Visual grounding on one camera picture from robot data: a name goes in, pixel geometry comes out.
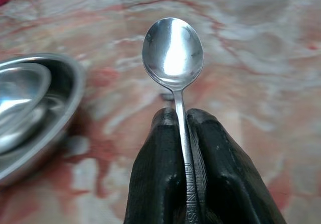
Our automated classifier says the large steel bowl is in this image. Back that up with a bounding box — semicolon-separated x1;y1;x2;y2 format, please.
0;53;86;186

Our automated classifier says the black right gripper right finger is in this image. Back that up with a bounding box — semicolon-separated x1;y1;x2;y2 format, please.
186;108;287;224

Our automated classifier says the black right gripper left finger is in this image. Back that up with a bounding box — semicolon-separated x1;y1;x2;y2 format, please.
124;107;188;224

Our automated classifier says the marble-pattern folding table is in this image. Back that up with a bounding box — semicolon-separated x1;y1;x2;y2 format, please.
0;0;321;224

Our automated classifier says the steel spoon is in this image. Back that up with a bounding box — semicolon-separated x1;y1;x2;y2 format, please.
141;17;203;224

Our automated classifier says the small steel bowl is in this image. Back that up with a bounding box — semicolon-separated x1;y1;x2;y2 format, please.
0;62;53;155

